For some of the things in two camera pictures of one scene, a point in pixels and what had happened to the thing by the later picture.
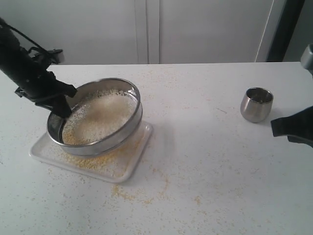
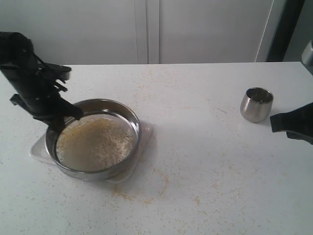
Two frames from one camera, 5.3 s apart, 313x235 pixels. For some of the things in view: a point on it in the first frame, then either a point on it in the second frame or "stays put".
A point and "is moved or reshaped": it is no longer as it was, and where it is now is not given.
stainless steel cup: x=256 y=104 stays put
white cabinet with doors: x=127 y=32 stays put
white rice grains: x=98 y=115 → x=94 y=142
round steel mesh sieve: x=105 y=113 is moved or reshaped
